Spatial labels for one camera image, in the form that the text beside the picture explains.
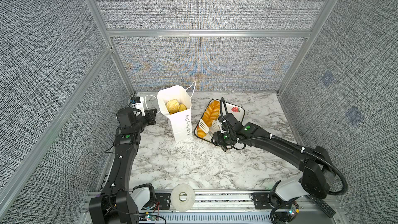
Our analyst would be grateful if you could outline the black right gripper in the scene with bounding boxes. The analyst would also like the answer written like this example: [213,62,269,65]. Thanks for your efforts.
[209,131,236,146]

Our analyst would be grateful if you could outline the white slotted bread tongs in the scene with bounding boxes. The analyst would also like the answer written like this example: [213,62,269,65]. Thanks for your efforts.
[199,119,221,134]

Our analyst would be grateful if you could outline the fake croissant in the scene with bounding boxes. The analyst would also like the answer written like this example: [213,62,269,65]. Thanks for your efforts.
[197,128,207,138]
[179,104,187,112]

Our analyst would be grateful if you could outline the round fake bread bottom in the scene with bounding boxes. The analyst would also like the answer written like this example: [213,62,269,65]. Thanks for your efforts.
[166,99,180,115]

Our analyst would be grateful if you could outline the white paper gift bag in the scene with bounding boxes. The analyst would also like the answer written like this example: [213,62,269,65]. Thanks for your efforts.
[156,82,196,142]

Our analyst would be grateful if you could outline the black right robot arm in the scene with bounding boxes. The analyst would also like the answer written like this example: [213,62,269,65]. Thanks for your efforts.
[211,114,336,202]

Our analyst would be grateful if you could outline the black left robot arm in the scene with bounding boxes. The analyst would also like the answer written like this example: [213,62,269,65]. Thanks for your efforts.
[89,107,158,224]

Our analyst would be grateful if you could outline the long braided fake bread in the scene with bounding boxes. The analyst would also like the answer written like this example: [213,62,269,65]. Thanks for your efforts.
[202,100,220,127]

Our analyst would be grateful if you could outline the white tray with black rim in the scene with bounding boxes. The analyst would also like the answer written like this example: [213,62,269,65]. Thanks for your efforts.
[194,99,245,142]

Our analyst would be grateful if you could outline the white tape roll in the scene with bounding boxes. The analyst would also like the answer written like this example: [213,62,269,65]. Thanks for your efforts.
[171,184,195,212]

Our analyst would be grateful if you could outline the black remote control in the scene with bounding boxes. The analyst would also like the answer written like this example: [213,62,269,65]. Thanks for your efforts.
[306,195,336,218]

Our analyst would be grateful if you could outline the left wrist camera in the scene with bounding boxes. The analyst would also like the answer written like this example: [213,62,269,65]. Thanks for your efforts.
[128,94,145,116]

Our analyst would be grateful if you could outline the black corrugated cable conduit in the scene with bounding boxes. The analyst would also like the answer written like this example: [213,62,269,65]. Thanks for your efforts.
[219,97,348,196]

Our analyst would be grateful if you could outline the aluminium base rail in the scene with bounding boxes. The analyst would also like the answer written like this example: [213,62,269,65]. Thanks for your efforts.
[79,189,347,224]

